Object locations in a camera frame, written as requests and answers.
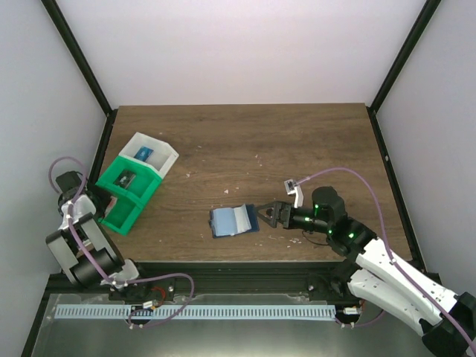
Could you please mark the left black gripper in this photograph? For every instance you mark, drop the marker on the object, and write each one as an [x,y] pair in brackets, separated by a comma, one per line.
[103,201]

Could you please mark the green bin lower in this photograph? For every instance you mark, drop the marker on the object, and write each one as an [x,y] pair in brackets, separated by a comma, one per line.
[123,214]

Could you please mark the blue card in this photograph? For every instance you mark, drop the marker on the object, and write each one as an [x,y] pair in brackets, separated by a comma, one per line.
[143,154]

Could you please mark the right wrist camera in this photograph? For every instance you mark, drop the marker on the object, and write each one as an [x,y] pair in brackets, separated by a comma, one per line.
[294,189]

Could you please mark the black aluminium front rail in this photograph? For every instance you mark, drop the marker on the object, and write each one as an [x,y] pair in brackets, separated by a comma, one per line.
[308,279]

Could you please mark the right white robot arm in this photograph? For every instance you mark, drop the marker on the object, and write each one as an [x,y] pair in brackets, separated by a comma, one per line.
[443,319]

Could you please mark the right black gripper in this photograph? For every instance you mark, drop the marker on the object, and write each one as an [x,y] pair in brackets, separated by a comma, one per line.
[282,214]

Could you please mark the black VIP card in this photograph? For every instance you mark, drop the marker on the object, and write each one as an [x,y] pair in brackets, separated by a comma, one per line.
[124,179]

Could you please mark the blue card holder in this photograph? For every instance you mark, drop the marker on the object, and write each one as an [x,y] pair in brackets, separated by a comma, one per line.
[229,222]

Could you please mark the white plastic bin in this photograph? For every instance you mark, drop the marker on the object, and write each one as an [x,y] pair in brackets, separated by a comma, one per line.
[160,162]

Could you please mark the green bin upper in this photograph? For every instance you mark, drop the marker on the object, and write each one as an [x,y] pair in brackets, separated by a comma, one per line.
[142,188]

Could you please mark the green bin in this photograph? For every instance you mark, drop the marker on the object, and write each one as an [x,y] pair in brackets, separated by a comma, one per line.
[142,188]
[123,214]

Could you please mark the left black frame post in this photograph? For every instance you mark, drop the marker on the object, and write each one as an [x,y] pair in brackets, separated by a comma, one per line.
[61,24]

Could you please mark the right black frame post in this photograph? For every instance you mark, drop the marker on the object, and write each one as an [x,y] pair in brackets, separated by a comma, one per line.
[417,30]

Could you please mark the black frame post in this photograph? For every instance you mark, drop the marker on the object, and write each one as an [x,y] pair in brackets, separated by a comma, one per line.
[417,30]
[61,24]

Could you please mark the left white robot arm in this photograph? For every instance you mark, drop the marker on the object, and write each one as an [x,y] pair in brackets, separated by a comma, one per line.
[84,251]

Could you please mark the red white card in bin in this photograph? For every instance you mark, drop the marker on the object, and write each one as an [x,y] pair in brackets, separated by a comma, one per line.
[110,205]

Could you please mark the light blue slotted cable duct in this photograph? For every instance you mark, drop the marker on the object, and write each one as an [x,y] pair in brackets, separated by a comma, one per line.
[198,312]

